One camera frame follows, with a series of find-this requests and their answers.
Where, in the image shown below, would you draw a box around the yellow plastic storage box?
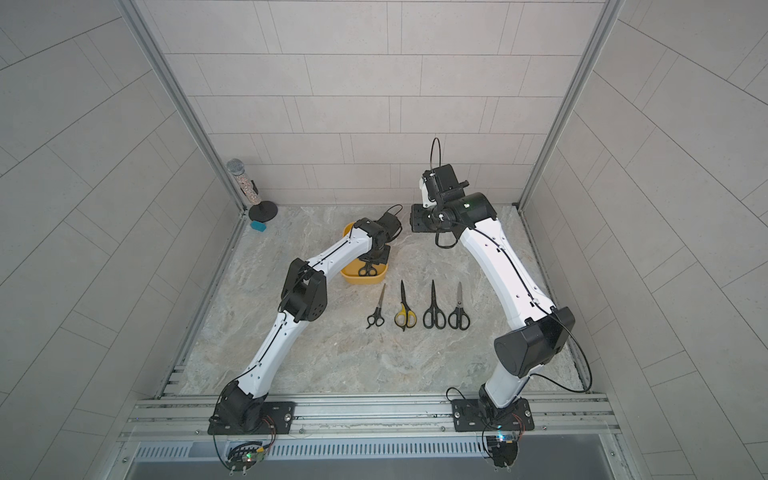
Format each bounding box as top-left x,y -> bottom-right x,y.
341,219 -> 391,285

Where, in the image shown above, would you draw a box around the small black scissors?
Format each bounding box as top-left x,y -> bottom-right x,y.
367,285 -> 386,328

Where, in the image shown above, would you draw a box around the yellow black handled scissors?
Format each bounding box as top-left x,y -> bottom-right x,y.
394,281 -> 418,331

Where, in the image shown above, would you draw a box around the all black scissors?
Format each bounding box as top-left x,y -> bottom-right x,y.
422,280 -> 447,330

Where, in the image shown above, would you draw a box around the silver blade black scissors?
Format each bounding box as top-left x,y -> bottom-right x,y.
447,283 -> 471,331

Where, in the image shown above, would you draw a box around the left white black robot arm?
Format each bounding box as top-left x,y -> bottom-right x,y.
208,212 -> 402,435

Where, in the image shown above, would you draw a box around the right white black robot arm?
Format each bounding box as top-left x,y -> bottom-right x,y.
411,164 -> 575,423

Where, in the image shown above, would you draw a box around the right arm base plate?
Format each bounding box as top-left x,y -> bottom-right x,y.
450,398 -> 535,432

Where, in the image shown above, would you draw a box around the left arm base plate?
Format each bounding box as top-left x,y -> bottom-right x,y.
207,401 -> 296,436

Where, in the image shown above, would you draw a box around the aluminium front rail frame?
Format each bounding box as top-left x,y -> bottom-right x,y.
118,393 -> 620,442

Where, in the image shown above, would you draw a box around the right circuit board with wires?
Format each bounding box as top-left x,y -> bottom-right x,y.
484,435 -> 519,469

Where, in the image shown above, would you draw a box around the circuit board with wires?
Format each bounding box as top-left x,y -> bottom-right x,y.
484,435 -> 519,469
227,441 -> 266,476

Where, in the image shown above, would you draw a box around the left circuit board with wires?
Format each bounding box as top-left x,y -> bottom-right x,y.
227,441 -> 266,476

